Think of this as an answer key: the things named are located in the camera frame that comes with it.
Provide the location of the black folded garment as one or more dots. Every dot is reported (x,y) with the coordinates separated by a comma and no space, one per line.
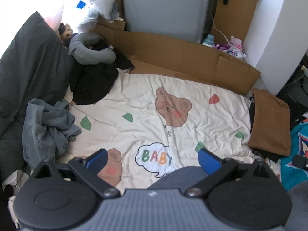
(269,158)

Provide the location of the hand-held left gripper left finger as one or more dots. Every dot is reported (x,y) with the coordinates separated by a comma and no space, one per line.
(96,160)

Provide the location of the black clothes pile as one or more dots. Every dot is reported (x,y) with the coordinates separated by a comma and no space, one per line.
(93,81)

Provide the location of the brown cardboard sheet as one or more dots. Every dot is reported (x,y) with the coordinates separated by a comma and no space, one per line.
(180,55)

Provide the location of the brown folded garment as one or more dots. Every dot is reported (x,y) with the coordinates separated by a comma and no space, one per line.
(269,125)

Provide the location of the dark grey duvet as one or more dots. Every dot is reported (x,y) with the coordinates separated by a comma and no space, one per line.
(28,60)

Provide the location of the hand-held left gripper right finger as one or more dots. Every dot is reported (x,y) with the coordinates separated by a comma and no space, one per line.
(208,161)

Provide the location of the brown teddy bear toy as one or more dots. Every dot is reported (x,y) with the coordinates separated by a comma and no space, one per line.
(66,32)

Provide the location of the light blue jeans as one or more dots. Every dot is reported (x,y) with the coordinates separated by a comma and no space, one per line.
(45,125)

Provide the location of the grey neck pillow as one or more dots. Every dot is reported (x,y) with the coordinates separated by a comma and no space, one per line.
(96,53)

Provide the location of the small blue object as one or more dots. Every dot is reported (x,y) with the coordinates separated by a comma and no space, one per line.
(80,4)

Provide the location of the grey plastic-wrapped mattress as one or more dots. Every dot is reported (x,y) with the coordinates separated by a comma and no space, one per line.
(163,7)

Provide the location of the cream bear print bedsheet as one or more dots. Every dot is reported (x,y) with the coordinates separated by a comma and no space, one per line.
(144,96)

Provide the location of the standing cardboard panel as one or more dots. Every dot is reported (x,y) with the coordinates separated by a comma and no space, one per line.
(231,12)

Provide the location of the white detergent bottle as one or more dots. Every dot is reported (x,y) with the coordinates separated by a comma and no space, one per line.
(208,41)

